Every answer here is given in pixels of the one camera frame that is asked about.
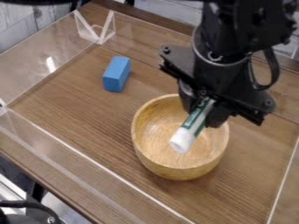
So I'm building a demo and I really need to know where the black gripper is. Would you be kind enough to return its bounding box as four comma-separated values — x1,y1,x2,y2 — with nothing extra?
159,45,277,128

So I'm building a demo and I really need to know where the light wooden bowl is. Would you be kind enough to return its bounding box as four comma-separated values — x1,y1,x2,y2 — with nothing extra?
131,94,230,181

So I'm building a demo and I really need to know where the green expo marker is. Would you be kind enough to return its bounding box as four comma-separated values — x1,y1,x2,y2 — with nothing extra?
169,98,216,154

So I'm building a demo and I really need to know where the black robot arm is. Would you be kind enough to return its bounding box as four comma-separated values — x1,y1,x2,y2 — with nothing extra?
161,0,299,128

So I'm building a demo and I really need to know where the blue rectangular block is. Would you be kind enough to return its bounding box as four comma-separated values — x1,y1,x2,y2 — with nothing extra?
103,56,131,92

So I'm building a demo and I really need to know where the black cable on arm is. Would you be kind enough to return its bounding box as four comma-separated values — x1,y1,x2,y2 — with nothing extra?
248,46,282,91

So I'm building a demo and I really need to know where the clear acrylic tray wall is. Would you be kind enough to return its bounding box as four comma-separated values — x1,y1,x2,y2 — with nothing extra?
0,17,299,224

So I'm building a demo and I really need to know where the black equipment with cable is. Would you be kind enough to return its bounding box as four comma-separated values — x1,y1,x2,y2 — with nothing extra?
0,200,66,224

